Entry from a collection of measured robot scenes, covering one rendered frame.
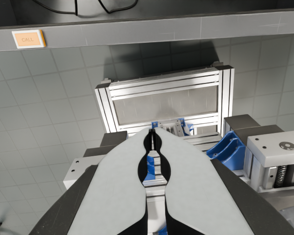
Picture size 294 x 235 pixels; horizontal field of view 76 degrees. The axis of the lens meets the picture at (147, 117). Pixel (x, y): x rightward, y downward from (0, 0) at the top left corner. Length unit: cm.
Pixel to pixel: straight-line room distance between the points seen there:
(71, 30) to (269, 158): 51
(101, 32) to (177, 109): 94
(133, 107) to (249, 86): 88
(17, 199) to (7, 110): 104
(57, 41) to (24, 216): 239
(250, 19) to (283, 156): 32
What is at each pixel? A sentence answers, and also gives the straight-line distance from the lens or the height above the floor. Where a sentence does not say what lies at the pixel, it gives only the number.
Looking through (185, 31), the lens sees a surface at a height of 95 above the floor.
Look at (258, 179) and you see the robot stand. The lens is 60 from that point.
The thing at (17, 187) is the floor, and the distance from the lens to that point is 235.
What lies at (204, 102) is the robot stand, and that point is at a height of 21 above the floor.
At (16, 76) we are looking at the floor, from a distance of 167.
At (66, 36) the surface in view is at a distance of 42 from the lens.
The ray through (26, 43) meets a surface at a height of 96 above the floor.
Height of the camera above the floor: 134
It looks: 63 degrees down
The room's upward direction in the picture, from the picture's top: 179 degrees clockwise
